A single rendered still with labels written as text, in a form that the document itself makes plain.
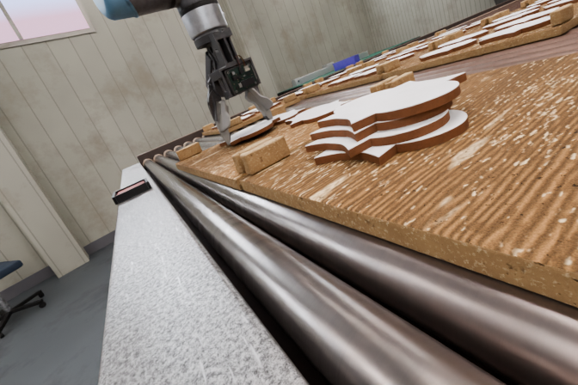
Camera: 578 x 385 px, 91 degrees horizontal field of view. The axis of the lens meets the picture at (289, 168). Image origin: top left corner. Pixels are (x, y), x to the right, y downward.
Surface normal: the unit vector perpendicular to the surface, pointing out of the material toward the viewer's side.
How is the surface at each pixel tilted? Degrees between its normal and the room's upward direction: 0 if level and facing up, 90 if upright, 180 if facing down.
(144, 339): 0
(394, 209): 0
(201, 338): 0
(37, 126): 90
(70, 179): 90
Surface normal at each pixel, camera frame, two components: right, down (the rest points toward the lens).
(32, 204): 0.60, 0.01
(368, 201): -0.35, -0.89
